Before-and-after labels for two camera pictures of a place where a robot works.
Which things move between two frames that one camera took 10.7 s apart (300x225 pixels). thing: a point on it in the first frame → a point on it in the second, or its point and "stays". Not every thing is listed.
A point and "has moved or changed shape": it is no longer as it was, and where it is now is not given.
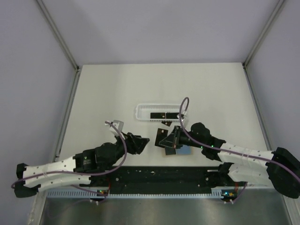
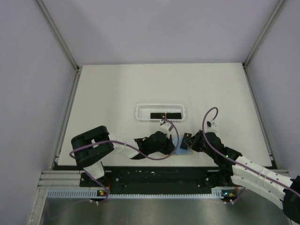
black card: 161,133 has moved or changed shape
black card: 173,116 stays
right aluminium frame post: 277,8 stays
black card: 157,115 stays
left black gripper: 135,143 → 169,147
